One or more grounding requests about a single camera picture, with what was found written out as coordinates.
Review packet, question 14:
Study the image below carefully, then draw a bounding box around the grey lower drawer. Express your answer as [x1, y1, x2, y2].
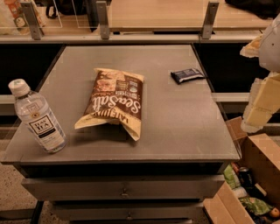
[53, 202, 203, 221]

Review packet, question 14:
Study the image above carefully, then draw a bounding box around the blue RXBAR blueberry bar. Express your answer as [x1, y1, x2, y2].
[171, 68, 206, 84]

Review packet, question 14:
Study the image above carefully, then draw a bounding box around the grey drawer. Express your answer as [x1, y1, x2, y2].
[22, 175, 224, 201]
[53, 202, 203, 221]

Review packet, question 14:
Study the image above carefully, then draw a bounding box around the orange labelled white bag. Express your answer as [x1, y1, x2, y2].
[0, 0, 46, 35]

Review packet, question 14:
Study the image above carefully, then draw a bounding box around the open cardboard box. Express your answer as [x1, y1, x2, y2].
[204, 116, 280, 224]

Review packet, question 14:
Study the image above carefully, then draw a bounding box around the left metal bracket post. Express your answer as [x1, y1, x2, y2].
[20, 1, 43, 40]

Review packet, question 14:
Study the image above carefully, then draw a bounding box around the clear plastic water bottle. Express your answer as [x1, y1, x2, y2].
[8, 79, 67, 153]

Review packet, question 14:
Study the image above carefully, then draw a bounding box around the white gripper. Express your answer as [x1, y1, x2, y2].
[240, 14, 280, 133]

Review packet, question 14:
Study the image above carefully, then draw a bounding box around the brown Late July chip bag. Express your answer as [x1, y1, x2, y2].
[74, 68, 144, 141]

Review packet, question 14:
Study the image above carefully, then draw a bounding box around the dark soda can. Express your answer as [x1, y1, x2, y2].
[239, 167, 254, 187]

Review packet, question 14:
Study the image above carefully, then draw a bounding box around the grey upper drawer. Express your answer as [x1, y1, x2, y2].
[22, 175, 224, 201]

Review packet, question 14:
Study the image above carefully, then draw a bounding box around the middle metal bracket post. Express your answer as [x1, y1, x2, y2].
[96, 0, 110, 39]

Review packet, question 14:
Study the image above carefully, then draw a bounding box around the black bag on desk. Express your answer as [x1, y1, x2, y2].
[45, 0, 87, 19]

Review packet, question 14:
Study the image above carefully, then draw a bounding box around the light green packet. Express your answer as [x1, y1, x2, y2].
[223, 164, 241, 189]

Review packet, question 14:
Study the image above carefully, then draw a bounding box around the green snack bag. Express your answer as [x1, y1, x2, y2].
[240, 197, 273, 215]

